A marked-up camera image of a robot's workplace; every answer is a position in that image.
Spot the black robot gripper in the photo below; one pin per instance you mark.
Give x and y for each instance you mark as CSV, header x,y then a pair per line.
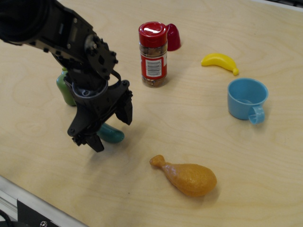
x,y
95,107

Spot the yellow toy banana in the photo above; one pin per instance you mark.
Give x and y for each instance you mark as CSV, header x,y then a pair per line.
x,y
221,60

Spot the dark red plastic cup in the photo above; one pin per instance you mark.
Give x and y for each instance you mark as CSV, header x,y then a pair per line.
x,y
173,37

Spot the green toy bell pepper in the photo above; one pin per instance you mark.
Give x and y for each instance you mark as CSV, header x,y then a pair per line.
x,y
64,89

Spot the orange toy chicken drumstick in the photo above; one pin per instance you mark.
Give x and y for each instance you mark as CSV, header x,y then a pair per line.
x,y
191,179

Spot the blue plastic cup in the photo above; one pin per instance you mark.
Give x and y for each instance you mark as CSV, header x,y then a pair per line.
x,y
245,99

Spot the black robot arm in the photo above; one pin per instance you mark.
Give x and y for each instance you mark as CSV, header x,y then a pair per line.
x,y
96,88

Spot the black bracket with screw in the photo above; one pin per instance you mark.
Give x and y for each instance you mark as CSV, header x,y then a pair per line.
x,y
34,217

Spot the dark green toy cucumber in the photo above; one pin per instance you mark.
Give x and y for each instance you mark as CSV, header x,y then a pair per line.
x,y
110,134

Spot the red lid spice jar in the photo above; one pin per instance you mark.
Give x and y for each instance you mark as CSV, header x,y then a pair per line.
x,y
153,46

